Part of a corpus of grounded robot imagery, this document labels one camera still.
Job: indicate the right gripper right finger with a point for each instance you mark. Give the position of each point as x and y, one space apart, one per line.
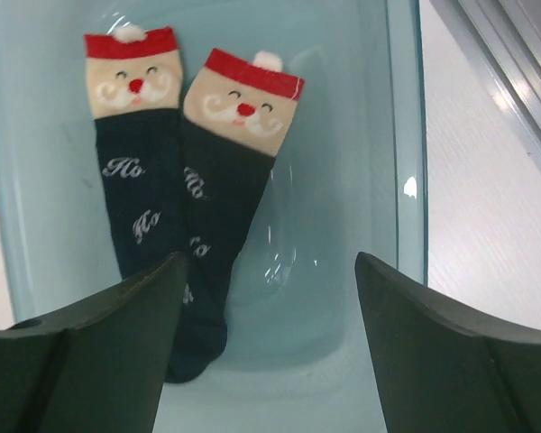
442 366

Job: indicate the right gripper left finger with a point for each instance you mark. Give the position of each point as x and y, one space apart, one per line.
97 365

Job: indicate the navy santa sock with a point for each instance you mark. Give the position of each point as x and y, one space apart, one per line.
134 79
235 116

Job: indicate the teal plastic basin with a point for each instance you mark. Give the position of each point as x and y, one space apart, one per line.
350 178

